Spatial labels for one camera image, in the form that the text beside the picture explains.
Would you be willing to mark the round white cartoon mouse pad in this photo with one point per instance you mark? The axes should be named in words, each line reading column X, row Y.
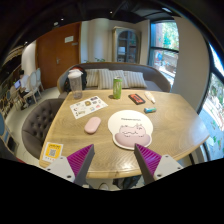
column 128, row 121

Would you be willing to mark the grey tufted armchair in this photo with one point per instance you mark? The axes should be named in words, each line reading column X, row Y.
column 40, row 126

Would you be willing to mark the clear shaker bottle white lid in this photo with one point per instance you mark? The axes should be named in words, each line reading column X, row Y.
column 76, row 85

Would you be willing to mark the arched glass-door cabinet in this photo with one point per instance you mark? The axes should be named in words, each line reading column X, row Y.
column 126, row 46

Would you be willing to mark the group of white chairs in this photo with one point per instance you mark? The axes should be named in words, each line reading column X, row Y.
column 34, row 81

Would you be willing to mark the white sticker sheet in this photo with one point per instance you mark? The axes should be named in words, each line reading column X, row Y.
column 87, row 106

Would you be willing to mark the open laptop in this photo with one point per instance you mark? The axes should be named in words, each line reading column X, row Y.
column 17, row 84

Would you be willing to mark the green drink can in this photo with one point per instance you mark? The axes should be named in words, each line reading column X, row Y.
column 117, row 88

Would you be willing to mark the person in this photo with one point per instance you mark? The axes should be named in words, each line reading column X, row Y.
column 24, row 83

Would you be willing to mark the yellow code sticker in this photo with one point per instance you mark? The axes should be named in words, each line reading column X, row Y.
column 52, row 152

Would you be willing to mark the grey curved sofa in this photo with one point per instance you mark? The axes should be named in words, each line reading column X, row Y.
column 155, row 78

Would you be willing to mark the black backpack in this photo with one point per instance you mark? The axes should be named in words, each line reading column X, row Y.
column 84, row 78

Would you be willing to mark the black box with orange print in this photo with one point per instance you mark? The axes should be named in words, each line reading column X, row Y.
column 137, row 99

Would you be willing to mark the brown wooden door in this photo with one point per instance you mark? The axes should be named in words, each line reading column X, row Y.
column 53, row 56

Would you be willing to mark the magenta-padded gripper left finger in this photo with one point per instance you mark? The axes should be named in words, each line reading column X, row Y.
column 60, row 166

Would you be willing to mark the large black-framed side window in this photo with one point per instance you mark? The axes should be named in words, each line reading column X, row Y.
column 215, row 113

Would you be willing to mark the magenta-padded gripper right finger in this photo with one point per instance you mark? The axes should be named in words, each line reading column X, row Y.
column 166, row 165

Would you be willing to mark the small striped cushion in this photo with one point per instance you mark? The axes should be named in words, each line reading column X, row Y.
column 91, row 78

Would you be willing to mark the pink computer mouse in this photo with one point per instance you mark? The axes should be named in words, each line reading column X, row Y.
column 92, row 125

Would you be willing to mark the tall black-framed window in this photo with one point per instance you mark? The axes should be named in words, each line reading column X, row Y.
column 165, row 50

